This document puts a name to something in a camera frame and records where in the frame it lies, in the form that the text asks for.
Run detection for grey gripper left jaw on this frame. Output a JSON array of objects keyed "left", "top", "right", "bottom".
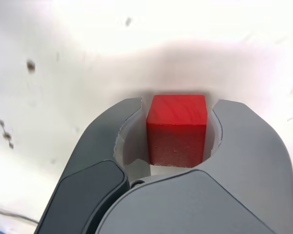
[{"left": 36, "top": 97, "right": 152, "bottom": 234}]

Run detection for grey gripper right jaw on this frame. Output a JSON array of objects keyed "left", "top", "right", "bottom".
[{"left": 97, "top": 98, "right": 293, "bottom": 234}]

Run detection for red cube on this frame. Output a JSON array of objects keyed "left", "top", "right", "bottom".
[{"left": 146, "top": 94, "right": 209, "bottom": 169}]

